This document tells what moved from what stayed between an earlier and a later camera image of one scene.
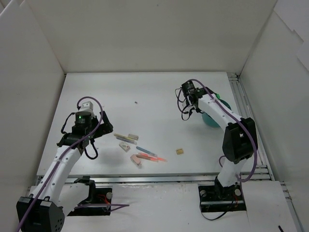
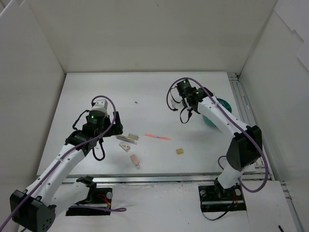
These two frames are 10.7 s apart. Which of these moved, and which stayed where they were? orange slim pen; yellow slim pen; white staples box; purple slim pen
Moved: orange slim pen
Stayed: white staples box; purple slim pen; yellow slim pen
